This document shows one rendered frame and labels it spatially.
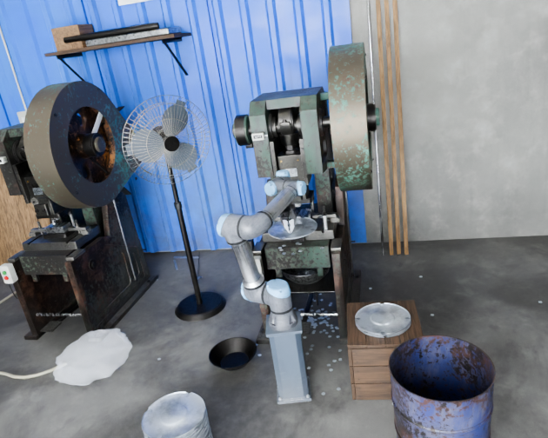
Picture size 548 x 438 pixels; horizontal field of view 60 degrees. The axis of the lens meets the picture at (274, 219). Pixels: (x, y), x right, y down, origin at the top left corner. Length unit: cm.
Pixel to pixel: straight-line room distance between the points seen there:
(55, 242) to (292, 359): 193
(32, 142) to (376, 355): 226
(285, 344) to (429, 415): 81
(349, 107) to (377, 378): 138
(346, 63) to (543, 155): 218
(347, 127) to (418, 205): 192
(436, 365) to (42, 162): 241
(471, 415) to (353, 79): 158
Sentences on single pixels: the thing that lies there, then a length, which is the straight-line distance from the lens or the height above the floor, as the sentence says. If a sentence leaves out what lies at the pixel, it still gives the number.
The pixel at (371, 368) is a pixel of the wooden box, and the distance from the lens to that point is 260.
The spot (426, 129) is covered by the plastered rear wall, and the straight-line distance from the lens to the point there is 406.
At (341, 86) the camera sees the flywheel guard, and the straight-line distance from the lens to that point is 249.
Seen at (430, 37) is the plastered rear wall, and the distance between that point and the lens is 398.
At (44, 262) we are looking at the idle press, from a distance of 369.
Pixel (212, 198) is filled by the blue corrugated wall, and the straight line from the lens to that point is 441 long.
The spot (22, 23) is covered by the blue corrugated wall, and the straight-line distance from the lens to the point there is 490.
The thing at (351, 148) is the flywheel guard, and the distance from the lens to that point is 247.
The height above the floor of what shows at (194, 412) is 31.
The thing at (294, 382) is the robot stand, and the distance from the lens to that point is 268.
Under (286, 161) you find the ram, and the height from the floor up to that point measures 114.
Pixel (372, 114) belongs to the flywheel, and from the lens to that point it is 277.
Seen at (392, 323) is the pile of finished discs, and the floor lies 37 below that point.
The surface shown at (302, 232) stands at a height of 78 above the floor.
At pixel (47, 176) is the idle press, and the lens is 316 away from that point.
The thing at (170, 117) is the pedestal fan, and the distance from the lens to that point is 315.
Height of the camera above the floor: 185
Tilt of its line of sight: 21 degrees down
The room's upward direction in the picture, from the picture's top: 8 degrees counter-clockwise
